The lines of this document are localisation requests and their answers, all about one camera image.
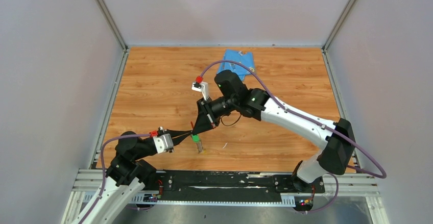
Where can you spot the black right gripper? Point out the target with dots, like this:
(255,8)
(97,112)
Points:
(206,119)

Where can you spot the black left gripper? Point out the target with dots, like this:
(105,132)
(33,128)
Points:
(178,135)

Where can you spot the metal keyring plate with spring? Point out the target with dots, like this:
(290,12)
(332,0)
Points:
(199,146)

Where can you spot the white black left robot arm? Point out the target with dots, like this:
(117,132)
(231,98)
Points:
(128,172)

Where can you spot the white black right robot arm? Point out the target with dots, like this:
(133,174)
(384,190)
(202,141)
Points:
(329,136)

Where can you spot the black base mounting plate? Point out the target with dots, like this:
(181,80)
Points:
(226,186)

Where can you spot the blue folded cloth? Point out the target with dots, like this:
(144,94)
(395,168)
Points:
(244,58)

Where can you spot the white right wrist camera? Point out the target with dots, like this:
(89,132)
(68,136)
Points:
(203,88)

